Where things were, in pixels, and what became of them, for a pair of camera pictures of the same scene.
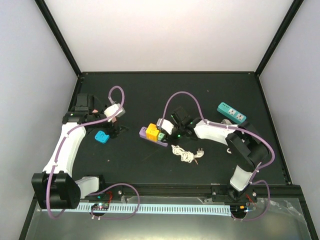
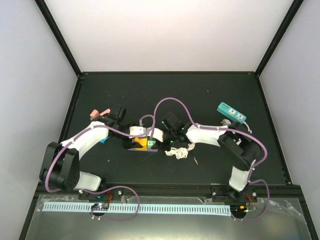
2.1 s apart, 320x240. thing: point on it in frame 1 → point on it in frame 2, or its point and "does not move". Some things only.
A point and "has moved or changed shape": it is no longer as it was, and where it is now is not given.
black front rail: [194, 192] does not move
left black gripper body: [109, 130] → [127, 144]
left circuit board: [100, 206] does not move
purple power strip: [142, 134] has moved or changed shape
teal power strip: [231, 113] does not move
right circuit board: [238, 210] does not move
